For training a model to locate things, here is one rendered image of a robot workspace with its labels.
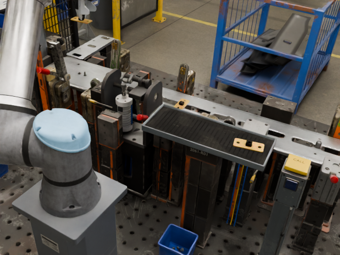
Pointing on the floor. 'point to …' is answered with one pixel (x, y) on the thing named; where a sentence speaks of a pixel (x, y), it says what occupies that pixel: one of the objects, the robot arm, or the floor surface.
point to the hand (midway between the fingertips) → (81, 15)
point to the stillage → (275, 52)
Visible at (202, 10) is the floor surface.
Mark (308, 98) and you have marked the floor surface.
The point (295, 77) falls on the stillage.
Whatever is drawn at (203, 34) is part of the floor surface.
